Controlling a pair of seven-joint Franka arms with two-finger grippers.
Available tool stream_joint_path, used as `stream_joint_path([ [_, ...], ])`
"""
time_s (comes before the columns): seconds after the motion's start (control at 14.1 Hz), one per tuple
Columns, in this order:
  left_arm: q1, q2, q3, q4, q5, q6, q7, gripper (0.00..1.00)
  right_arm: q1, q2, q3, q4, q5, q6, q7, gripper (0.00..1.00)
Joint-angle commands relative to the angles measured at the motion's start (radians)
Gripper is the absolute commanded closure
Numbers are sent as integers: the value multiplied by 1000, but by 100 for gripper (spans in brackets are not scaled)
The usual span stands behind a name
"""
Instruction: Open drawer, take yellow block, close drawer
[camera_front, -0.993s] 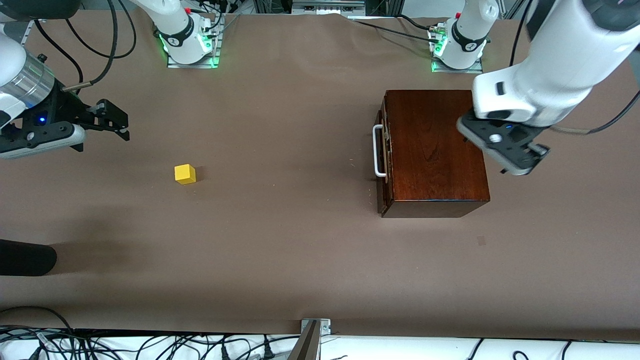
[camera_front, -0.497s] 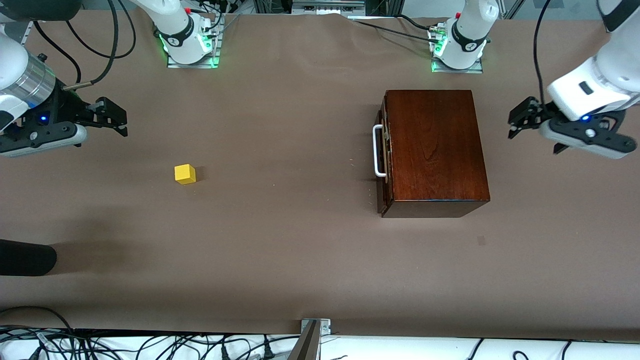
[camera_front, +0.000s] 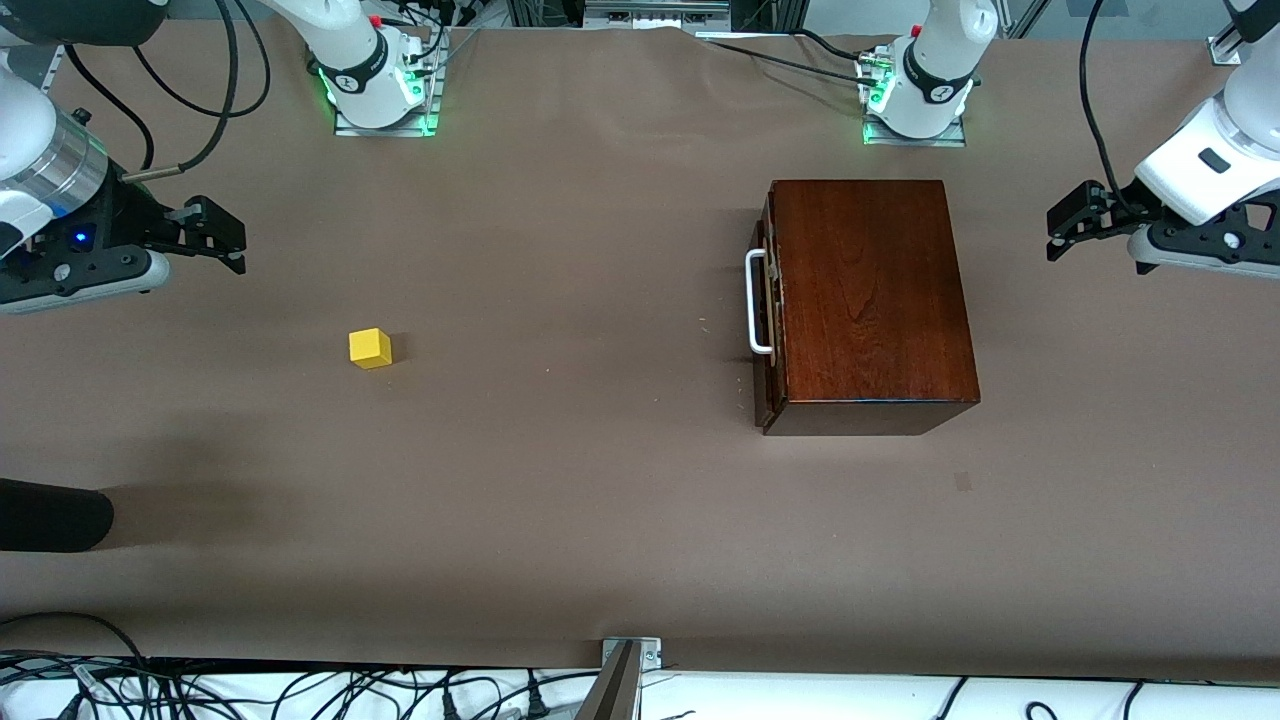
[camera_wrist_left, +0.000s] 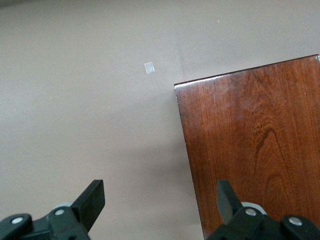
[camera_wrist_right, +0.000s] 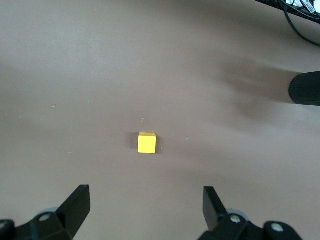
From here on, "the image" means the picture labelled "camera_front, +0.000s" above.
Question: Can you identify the metal bracket with dark bar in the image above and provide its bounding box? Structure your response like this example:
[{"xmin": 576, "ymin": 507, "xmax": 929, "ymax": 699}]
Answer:
[{"xmin": 575, "ymin": 637, "xmax": 663, "ymax": 720}]

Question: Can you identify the aluminium frame rack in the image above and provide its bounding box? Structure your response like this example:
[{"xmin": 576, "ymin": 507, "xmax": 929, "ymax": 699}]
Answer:
[{"xmin": 505, "ymin": 0, "xmax": 806, "ymax": 31}]

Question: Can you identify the black cable with metal plug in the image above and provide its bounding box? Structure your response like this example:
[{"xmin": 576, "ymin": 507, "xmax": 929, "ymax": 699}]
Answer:
[{"xmin": 120, "ymin": 0, "xmax": 272, "ymax": 182}]

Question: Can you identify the black rounded cylinder object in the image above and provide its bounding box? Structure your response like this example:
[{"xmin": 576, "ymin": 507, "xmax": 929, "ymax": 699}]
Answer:
[{"xmin": 0, "ymin": 478, "xmax": 115, "ymax": 553}]

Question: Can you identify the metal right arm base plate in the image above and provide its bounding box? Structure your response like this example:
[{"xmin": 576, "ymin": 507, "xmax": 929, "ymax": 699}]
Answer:
[{"xmin": 333, "ymin": 100, "xmax": 441, "ymax": 138}]

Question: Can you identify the black looped floor cable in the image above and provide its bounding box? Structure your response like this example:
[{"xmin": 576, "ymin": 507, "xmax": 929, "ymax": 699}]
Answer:
[{"xmin": 0, "ymin": 612, "xmax": 151, "ymax": 691}]

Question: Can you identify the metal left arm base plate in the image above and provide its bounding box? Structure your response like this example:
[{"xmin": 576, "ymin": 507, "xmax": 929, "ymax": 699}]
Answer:
[{"xmin": 860, "ymin": 118, "xmax": 968, "ymax": 148}]

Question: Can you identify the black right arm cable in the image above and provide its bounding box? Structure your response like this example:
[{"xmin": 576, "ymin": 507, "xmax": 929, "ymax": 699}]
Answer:
[{"xmin": 60, "ymin": 40, "xmax": 157, "ymax": 173}]

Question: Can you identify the yellow cube block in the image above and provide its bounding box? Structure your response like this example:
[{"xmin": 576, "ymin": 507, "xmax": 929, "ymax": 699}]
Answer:
[{"xmin": 348, "ymin": 327, "xmax": 394, "ymax": 371}]

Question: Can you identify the short black table cable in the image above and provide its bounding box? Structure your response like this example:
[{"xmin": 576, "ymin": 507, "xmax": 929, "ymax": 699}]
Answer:
[{"xmin": 795, "ymin": 28, "xmax": 863, "ymax": 61}]

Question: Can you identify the long black table cable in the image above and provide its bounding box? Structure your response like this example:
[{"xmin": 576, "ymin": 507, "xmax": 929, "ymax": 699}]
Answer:
[{"xmin": 700, "ymin": 38, "xmax": 881, "ymax": 86}]

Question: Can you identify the wooden drawer with white handle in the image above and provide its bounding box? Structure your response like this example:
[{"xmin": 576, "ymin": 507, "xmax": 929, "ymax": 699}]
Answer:
[{"xmin": 745, "ymin": 195, "xmax": 783, "ymax": 433}]

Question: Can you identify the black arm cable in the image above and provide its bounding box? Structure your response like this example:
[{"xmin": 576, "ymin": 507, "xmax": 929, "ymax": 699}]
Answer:
[
  {"xmin": 60, "ymin": 40, "xmax": 157, "ymax": 173},
  {"xmin": 1078, "ymin": 0, "xmax": 1141, "ymax": 216}
]

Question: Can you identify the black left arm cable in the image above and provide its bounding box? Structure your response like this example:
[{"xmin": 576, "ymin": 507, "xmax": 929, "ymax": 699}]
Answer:
[{"xmin": 1078, "ymin": 0, "xmax": 1141, "ymax": 216}]

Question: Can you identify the dark brown wooden cabinet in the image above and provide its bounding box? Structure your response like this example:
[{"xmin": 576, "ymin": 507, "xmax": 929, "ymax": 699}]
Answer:
[{"xmin": 760, "ymin": 180, "xmax": 981, "ymax": 437}]

